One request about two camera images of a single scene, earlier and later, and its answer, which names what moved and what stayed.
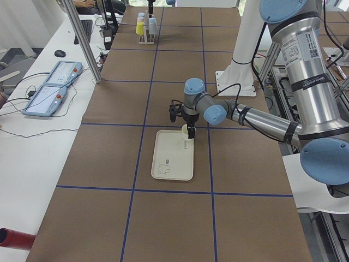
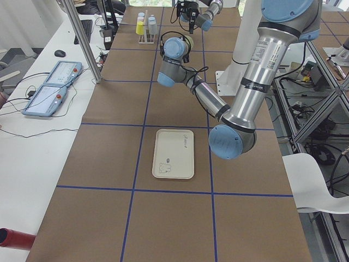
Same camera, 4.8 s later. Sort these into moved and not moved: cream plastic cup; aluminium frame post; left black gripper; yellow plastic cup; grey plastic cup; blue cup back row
Moved: cream plastic cup; left black gripper
Not moved: aluminium frame post; grey plastic cup; blue cup back row; yellow plastic cup
